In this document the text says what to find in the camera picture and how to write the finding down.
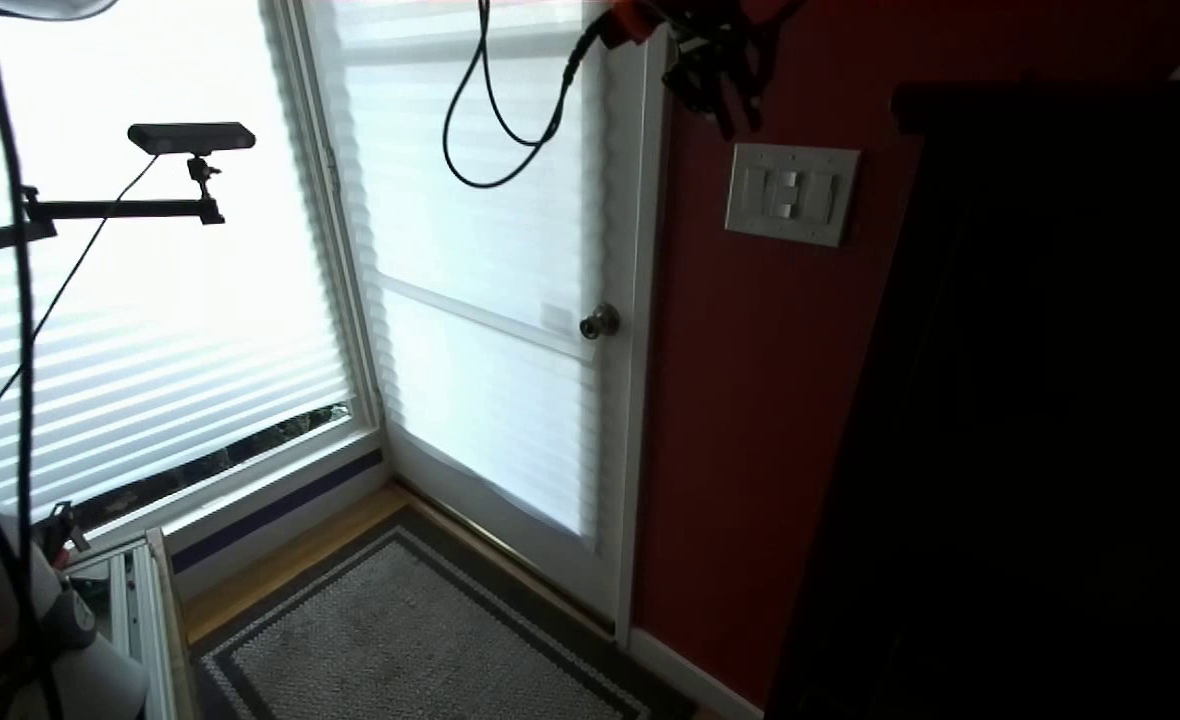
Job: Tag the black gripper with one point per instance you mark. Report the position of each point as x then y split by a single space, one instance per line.
715 24

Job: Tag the window with white blinds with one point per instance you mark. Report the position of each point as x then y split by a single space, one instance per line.
172 361

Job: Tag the white baseboard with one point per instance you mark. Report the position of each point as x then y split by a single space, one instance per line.
692 673

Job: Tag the white light switch toggle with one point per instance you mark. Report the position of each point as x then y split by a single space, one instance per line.
787 193

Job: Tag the black camera on stand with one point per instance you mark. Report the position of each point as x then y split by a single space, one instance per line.
190 139

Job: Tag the grey rug with dark border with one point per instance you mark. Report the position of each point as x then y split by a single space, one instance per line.
412 641

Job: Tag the white light switch plate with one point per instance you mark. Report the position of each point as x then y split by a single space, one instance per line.
751 215

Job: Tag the metal door knob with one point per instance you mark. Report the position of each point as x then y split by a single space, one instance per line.
597 323

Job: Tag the dark wooden cabinet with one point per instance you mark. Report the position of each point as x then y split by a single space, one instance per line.
1012 441

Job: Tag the white metal rack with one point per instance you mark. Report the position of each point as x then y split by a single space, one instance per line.
149 627

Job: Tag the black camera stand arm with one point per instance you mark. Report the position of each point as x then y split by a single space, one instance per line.
113 211

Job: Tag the white door with blind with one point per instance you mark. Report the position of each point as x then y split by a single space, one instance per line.
495 386

